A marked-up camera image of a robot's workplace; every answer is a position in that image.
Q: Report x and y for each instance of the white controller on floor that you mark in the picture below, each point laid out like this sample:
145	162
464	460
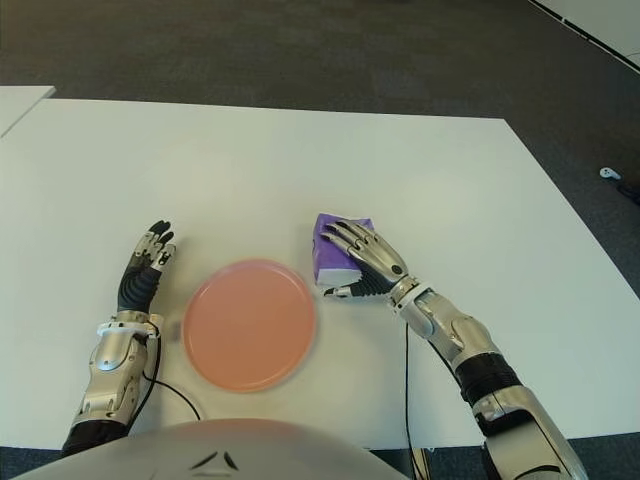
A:
609	173

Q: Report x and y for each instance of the white side table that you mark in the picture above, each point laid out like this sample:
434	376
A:
20	105

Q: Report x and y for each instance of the grey robot torso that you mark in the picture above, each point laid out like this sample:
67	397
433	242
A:
210	450

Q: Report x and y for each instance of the pink round plate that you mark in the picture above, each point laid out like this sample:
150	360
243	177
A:
249	325

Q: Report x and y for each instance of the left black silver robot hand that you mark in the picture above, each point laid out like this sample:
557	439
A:
136	290

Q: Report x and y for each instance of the purple tissue paper pack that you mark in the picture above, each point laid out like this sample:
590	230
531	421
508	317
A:
330	257

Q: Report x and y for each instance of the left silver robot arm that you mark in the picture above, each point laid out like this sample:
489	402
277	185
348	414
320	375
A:
110	355

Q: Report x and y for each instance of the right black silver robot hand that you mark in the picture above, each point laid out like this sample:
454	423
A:
382	260

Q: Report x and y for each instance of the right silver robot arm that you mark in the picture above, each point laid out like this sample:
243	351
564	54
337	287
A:
470	335

